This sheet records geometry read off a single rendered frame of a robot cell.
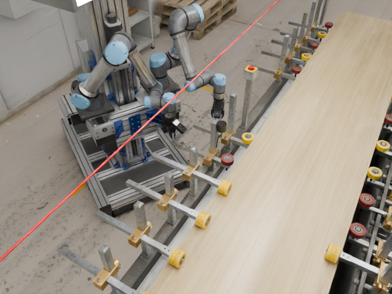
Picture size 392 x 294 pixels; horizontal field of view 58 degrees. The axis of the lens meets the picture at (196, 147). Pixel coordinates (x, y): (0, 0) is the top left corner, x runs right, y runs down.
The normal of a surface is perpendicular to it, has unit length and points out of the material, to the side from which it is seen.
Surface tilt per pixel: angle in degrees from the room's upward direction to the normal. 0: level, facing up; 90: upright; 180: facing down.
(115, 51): 84
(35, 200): 0
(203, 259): 0
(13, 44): 90
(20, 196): 0
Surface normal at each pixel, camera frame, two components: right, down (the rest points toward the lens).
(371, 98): 0.00, -0.73
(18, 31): 0.86, 0.36
